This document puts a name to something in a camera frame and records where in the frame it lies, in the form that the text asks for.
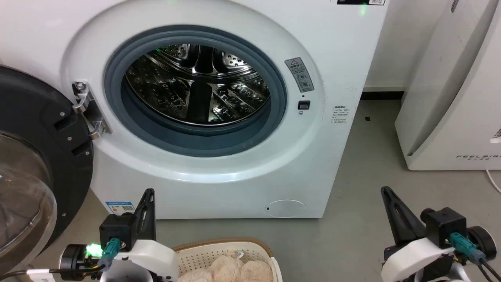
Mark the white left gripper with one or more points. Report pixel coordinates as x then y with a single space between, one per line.
152 260

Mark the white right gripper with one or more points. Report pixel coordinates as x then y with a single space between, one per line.
415 260

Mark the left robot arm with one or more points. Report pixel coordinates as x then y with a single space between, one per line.
74 260

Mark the beige plush toy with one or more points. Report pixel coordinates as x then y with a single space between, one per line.
231 270

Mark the metal washing machine door hinge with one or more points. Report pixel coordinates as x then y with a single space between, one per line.
88 105

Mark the stainless steel washing machine drum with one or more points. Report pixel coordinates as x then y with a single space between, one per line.
172 90

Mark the black round washer door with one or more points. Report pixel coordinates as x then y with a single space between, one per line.
43 117

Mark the blue white energy label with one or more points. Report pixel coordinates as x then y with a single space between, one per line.
119 208

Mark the cream plastic laundry basket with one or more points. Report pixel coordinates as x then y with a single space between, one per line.
195 256

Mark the white front-load washing machine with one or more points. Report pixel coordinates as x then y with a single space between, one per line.
219 192

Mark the grey rubber door gasket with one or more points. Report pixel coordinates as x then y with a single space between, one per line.
195 143

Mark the white air purifier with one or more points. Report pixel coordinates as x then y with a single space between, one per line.
458 117

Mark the oval filter cover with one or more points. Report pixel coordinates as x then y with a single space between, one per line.
285 208

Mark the black baseboard strip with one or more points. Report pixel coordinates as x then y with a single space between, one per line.
381 95

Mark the grey warning sticker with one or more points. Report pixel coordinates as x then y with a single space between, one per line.
300 74

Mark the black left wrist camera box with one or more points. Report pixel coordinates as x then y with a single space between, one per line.
117 231

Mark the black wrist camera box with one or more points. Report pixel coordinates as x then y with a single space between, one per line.
444 225
117 231

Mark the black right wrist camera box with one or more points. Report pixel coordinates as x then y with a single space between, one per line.
444 225

